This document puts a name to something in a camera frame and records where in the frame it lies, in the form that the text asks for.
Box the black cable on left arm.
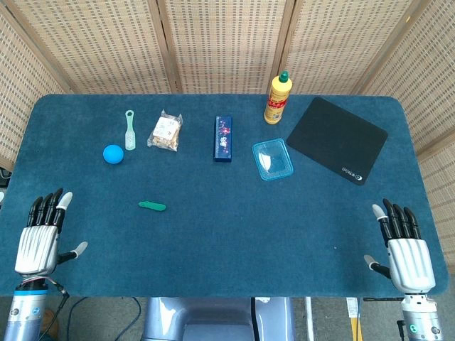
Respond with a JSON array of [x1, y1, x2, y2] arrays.
[[42, 276, 70, 341]]

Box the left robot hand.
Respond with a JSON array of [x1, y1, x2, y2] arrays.
[[14, 188, 89, 277]]

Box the blue table cloth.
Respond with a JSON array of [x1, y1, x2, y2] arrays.
[[0, 92, 450, 298]]

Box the black mouse pad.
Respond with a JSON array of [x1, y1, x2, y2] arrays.
[[286, 97, 389, 186]]

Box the clear blue plastic lid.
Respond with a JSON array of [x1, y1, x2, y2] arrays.
[[252, 138, 294, 183]]

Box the woven bamboo folding screen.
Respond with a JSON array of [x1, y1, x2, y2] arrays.
[[0, 0, 455, 274]]

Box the blue ball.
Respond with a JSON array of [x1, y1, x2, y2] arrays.
[[102, 144, 125, 166]]

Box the yellow bottle with green cap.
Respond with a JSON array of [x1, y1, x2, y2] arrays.
[[263, 70, 293, 125]]

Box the clear bag of snacks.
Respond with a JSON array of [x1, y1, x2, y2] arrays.
[[146, 109, 183, 153]]

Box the silver blue robot base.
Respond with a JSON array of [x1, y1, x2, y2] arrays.
[[141, 296, 296, 341]]

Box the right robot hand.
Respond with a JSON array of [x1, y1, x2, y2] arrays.
[[363, 198, 437, 294]]

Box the dark blue rectangular box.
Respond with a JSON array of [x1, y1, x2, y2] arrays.
[[213, 115, 234, 164]]

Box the pale green plastic brush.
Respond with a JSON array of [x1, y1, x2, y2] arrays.
[[124, 109, 137, 151]]

